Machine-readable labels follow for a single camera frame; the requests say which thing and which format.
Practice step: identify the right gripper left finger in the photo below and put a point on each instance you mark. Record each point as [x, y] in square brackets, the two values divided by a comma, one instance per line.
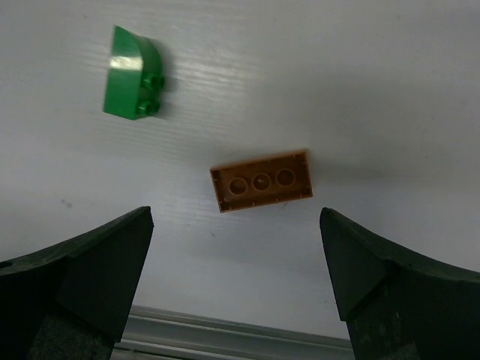
[72, 300]

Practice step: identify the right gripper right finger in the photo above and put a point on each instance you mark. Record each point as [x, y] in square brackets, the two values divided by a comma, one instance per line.
[396, 303]

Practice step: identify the green curved lego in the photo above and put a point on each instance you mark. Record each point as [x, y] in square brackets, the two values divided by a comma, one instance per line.
[135, 76]

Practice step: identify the brown flat lego plate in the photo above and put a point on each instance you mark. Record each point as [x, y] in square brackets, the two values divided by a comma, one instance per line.
[262, 181]

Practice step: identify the aluminium front rail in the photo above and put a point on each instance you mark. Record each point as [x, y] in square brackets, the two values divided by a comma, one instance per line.
[161, 334]

